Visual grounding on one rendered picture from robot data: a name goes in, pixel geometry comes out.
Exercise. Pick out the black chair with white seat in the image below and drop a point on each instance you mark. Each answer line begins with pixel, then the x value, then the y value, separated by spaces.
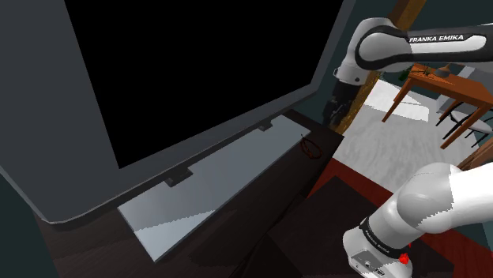
pixel 468 120

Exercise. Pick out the red rug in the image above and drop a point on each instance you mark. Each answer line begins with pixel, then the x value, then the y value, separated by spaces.
pixel 464 254

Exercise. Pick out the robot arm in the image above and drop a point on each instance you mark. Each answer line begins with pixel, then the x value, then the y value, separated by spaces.
pixel 427 200

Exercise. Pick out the large grey television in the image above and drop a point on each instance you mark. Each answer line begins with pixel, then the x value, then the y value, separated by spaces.
pixel 42 115

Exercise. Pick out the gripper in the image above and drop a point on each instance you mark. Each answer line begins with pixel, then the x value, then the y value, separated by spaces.
pixel 342 94

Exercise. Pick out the orange wooden table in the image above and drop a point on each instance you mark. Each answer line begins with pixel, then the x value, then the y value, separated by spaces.
pixel 458 86

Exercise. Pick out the red eyeglasses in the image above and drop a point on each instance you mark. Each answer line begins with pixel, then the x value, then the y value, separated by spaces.
pixel 310 151

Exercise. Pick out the brown wooden post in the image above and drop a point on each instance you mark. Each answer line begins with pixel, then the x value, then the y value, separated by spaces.
pixel 360 102

